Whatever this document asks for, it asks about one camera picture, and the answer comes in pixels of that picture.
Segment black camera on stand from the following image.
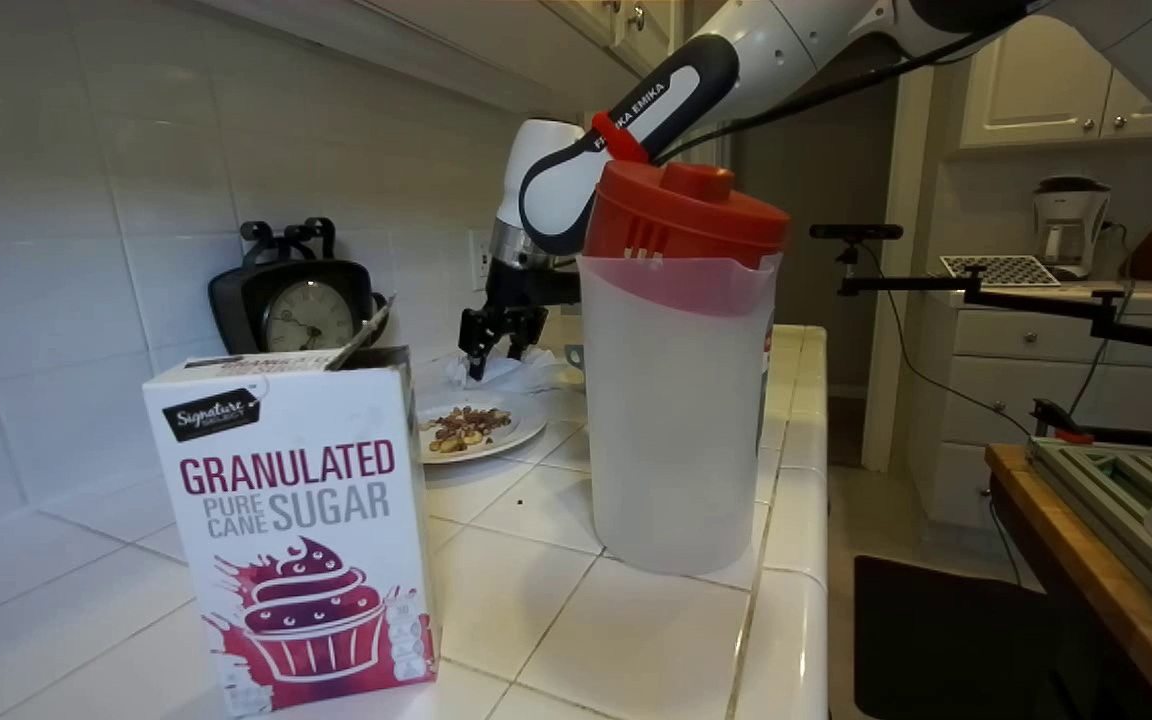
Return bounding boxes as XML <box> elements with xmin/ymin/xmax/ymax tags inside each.
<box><xmin>808</xmin><ymin>224</ymin><xmax>1152</xmax><ymax>347</ymax></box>

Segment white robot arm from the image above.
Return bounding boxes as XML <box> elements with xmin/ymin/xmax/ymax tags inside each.
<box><xmin>460</xmin><ymin>0</ymin><xmax>1152</xmax><ymax>380</ymax></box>

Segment white coffee maker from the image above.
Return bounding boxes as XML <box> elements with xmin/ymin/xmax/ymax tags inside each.
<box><xmin>1031</xmin><ymin>176</ymin><xmax>1107</xmax><ymax>280</ymax></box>

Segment white cabinets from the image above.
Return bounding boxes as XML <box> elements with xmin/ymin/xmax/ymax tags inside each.
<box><xmin>960</xmin><ymin>18</ymin><xmax>1152</xmax><ymax>150</ymax></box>
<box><xmin>898</xmin><ymin>284</ymin><xmax>1152</xmax><ymax>537</ymax></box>

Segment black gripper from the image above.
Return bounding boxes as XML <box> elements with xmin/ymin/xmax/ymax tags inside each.
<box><xmin>460</xmin><ymin>262</ymin><xmax>581</xmax><ymax>380</ymax></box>

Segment white lower cabinets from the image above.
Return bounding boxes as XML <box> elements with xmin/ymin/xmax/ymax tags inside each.
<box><xmin>898</xmin><ymin>284</ymin><xmax>1152</xmax><ymax>537</ymax></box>

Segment black alarm clock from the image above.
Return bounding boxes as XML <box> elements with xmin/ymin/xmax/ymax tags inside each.
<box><xmin>209</xmin><ymin>217</ymin><xmax>392</xmax><ymax>357</ymax></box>

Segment granulated sugar box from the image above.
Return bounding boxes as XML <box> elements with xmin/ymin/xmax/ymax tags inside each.
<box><xmin>143</xmin><ymin>347</ymin><xmax>434</xmax><ymax>720</ymax></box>

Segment white upper cabinets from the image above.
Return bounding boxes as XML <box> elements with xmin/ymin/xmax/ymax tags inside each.
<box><xmin>960</xmin><ymin>18</ymin><xmax>1152</xmax><ymax>150</ymax></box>

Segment white plate with food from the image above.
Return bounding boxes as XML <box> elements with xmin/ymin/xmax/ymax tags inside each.
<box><xmin>415</xmin><ymin>393</ymin><xmax>549</xmax><ymax>470</ymax></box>

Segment wooden table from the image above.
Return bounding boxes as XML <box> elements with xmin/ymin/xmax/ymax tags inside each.
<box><xmin>983</xmin><ymin>449</ymin><xmax>1152</xmax><ymax>693</ymax></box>

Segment white pitcher with red lid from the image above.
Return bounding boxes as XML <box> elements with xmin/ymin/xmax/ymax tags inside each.
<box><xmin>577</xmin><ymin>161</ymin><xmax>788</xmax><ymax>576</ymax></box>

